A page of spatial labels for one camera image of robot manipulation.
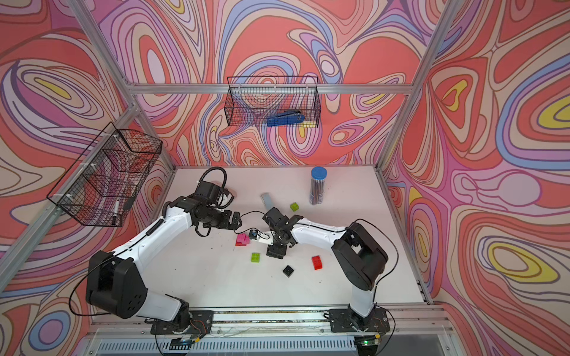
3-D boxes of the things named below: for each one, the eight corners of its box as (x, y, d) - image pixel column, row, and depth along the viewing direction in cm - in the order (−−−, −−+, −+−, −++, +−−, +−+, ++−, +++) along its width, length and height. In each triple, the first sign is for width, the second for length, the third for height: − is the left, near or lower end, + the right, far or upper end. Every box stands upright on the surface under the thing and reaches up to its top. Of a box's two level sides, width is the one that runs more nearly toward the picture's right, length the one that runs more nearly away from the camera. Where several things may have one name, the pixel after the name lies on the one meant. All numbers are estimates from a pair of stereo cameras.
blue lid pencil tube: (309, 205, 105) (313, 178, 91) (308, 193, 110) (312, 166, 95) (322, 205, 105) (327, 178, 91) (320, 193, 110) (326, 166, 95)
